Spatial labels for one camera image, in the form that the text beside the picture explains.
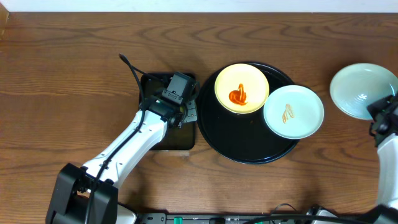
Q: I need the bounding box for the light blue plate front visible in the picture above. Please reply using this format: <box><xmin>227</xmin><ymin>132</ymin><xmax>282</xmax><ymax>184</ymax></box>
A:
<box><xmin>330</xmin><ymin>63</ymin><xmax>397</xmax><ymax>120</ymax></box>

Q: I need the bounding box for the yellow plate with sauce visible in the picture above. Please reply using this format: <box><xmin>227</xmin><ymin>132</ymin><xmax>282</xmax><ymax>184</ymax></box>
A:
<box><xmin>214</xmin><ymin>63</ymin><xmax>270</xmax><ymax>114</ymax></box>

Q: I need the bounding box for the pale green plate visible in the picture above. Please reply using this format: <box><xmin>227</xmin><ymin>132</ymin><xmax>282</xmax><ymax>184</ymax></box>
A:
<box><xmin>263</xmin><ymin>85</ymin><xmax>324</xmax><ymax>139</ymax></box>

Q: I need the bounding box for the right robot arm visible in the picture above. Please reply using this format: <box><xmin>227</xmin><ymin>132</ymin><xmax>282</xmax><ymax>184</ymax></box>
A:
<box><xmin>368</xmin><ymin>95</ymin><xmax>397</xmax><ymax>223</ymax></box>

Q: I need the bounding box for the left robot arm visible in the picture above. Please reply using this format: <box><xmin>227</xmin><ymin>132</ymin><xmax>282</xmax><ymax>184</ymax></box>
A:
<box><xmin>45</xmin><ymin>96</ymin><xmax>197</xmax><ymax>223</ymax></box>

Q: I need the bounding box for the black rectangular tray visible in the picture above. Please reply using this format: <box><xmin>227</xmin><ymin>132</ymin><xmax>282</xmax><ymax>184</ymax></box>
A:
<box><xmin>141</xmin><ymin>76</ymin><xmax>195</xmax><ymax>151</ymax></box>

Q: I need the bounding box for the round black tray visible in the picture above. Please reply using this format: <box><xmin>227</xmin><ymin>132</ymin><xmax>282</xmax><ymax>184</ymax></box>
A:
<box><xmin>196</xmin><ymin>70</ymin><xmax>299</xmax><ymax>164</ymax></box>

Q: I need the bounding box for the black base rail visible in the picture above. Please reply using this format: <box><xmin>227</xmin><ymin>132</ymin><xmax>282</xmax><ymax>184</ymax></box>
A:
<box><xmin>136</xmin><ymin>203</ymin><xmax>374</xmax><ymax>224</ymax></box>

